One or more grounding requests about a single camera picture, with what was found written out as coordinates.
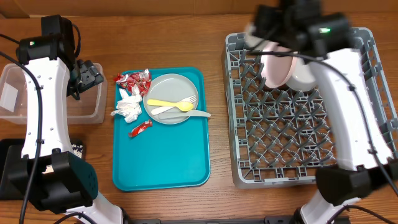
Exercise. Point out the black waste tray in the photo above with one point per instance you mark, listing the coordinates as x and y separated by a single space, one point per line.
9 168

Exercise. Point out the grey dishwasher rack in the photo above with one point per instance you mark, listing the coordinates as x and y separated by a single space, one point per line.
278 137

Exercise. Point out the clear plastic bin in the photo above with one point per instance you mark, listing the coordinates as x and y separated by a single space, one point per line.
88 110

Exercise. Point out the yellow plastic spoon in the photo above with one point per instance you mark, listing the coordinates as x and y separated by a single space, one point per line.
182 105

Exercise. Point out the white plastic fork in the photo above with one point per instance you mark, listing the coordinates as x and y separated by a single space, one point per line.
162 109

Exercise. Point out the spilled rice grains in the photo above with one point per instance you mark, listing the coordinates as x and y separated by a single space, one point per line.
78 150

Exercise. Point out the light blue plastic knife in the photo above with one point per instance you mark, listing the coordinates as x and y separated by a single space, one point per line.
190 113

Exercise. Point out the large red snack wrapper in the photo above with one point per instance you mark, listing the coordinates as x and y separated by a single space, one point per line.
141 80

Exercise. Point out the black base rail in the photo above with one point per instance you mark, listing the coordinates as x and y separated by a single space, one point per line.
267 220

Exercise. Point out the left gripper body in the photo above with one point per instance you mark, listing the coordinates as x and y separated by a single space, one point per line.
83 78

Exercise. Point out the grey plate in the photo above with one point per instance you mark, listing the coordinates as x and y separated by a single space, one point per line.
170 87

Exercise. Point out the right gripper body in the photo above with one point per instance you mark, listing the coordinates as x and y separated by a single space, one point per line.
272 25

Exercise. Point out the white napkin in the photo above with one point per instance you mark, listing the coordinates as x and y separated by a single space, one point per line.
129 104

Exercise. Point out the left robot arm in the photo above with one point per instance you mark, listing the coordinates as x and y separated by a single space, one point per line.
47 61

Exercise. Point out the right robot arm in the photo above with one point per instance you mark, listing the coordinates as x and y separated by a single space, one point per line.
364 162

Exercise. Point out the grey bowl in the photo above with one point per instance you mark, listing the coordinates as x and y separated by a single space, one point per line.
301 78

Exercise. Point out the small red ketchup packet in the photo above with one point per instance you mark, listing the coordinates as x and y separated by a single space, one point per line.
140 128

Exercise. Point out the white pink-rimmed plate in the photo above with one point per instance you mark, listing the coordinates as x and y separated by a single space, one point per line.
277 70

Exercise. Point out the teal serving tray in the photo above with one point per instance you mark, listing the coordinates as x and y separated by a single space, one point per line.
171 153

